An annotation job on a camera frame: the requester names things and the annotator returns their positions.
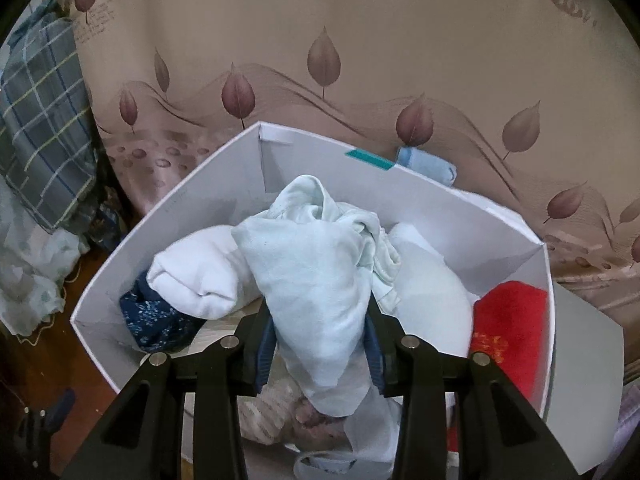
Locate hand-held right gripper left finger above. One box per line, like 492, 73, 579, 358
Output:
60, 305, 277, 480

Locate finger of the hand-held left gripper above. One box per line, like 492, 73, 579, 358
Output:
45, 387, 77, 433

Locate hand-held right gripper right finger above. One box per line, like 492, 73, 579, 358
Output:
365, 294, 581, 480

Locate pale mint underwear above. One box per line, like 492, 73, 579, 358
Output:
231, 175, 403, 418

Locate navy floral underwear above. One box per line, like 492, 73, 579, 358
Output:
119, 270, 206, 353

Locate red underwear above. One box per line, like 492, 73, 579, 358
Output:
446, 280, 551, 453

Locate white shoe box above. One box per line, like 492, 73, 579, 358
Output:
70, 120, 583, 476

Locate beige patterned underwear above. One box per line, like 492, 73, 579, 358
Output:
237, 377, 351, 446

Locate pale blue white underwear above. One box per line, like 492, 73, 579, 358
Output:
292, 395, 401, 480

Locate pale printed cloth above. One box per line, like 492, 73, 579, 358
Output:
0, 180, 91, 336

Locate blue snack bag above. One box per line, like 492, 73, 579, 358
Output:
90, 187, 132, 252

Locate light blue folded cloth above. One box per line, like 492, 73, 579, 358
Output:
396, 146, 458, 187

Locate grey box with black slots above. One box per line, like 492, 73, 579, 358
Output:
542, 285, 626, 476

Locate grey plaid cloth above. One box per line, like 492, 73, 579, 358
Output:
0, 0, 98, 233

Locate leaf-print bed sheet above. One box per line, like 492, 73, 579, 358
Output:
65, 0, 640, 321

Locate white cord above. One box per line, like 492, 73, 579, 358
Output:
12, 265, 83, 347

